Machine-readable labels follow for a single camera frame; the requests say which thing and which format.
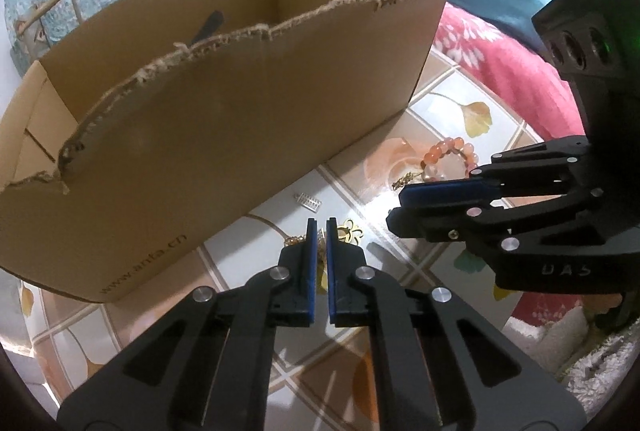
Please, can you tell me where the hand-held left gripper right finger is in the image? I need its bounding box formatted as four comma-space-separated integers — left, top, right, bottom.
326, 217, 587, 431

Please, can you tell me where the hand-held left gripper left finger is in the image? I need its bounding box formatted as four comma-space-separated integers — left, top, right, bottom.
56, 217, 317, 431

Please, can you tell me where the orange bead bracelet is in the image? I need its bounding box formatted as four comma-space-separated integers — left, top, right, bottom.
422, 137, 481, 182

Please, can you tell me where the white fluffy cloth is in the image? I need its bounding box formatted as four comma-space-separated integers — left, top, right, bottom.
502, 306, 636, 382

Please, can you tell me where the small silver clasp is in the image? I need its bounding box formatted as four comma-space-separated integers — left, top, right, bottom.
294, 192, 322, 212

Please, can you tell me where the pink floral blanket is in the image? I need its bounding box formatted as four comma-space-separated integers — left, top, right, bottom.
430, 3, 626, 327

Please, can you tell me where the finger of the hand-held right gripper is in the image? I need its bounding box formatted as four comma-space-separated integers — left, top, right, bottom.
400, 136, 601, 206
386, 191, 606, 257

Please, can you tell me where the wooden chair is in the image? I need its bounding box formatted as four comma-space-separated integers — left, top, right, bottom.
17, 0, 83, 62

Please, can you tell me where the black slender object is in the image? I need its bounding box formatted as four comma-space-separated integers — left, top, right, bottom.
187, 10, 224, 48

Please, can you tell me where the gold flower pendant necklace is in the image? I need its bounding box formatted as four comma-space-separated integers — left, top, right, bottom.
284, 220, 363, 262

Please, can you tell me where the torn brown cardboard box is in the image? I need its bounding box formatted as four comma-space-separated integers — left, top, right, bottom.
0, 0, 449, 304

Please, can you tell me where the leaf and tile print table mat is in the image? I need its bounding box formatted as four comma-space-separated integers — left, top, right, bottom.
0, 46, 591, 412

